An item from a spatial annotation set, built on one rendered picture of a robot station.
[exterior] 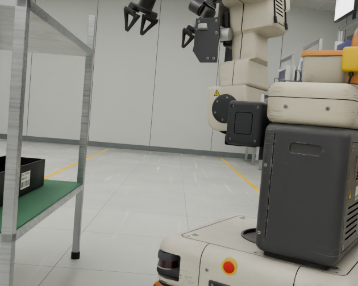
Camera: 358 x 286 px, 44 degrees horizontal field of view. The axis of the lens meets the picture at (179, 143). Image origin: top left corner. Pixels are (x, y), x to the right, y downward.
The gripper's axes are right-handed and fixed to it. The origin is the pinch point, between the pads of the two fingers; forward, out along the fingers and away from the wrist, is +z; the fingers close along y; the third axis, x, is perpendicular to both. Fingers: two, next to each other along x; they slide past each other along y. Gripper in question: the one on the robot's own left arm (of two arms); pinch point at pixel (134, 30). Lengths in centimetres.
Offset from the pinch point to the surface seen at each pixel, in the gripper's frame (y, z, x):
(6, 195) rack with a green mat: 63, 43, 28
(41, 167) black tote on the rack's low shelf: 9, 66, -10
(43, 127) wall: -484, 321, -461
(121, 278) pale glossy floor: -5, 92, 38
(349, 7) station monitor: -366, -79, -21
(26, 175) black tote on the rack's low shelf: 25, 62, -2
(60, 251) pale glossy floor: -14, 110, -1
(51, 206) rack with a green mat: 31, 61, 18
